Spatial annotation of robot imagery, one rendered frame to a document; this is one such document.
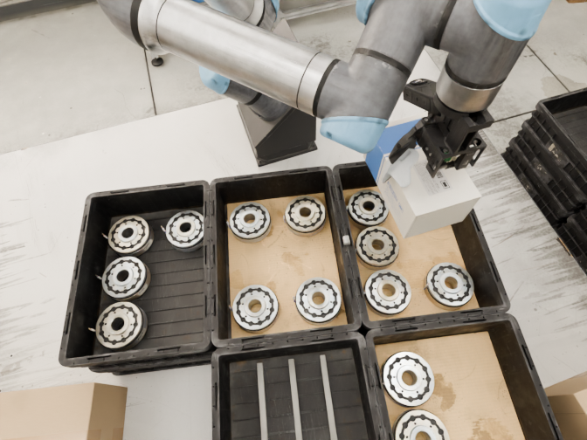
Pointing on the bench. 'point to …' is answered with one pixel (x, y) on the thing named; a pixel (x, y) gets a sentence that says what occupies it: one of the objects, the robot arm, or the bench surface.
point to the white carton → (421, 186)
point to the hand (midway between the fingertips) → (417, 168)
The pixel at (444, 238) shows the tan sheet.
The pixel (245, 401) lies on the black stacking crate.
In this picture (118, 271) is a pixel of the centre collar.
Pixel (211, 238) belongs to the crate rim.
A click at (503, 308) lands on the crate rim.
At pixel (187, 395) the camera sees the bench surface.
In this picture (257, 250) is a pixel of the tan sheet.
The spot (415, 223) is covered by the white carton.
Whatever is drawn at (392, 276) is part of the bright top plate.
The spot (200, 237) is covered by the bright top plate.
